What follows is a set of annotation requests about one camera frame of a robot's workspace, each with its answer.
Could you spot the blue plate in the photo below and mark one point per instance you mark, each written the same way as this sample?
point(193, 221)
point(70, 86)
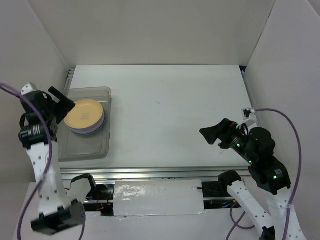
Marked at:
point(90, 130)

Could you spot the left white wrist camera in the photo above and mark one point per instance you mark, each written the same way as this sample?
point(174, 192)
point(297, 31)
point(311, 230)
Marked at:
point(28, 88)

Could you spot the clear plastic bin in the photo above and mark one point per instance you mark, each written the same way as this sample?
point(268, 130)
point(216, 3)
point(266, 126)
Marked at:
point(73, 147)

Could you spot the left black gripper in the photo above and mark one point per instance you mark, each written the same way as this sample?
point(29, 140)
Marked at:
point(64, 109)

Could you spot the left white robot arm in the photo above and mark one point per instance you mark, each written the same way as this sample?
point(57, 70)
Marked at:
point(59, 208)

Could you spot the aluminium rail frame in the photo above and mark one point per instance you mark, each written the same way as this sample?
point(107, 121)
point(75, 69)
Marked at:
point(156, 115)

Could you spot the white taped cover panel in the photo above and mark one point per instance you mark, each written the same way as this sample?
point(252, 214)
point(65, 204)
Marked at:
point(158, 198)

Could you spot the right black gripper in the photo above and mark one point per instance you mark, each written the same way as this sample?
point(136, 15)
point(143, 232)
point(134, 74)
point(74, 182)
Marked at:
point(222, 131)

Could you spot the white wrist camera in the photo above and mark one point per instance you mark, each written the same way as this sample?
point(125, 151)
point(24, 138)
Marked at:
point(249, 118)
point(28, 88)

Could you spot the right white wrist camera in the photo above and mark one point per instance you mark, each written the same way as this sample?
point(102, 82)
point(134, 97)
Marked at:
point(249, 118)

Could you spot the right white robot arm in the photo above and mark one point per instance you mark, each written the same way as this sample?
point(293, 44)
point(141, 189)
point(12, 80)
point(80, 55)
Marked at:
point(281, 222)

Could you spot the orange plate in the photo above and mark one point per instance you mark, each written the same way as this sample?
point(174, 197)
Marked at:
point(85, 114)

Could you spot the purple plate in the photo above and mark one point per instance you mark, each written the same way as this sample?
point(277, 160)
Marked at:
point(99, 123)

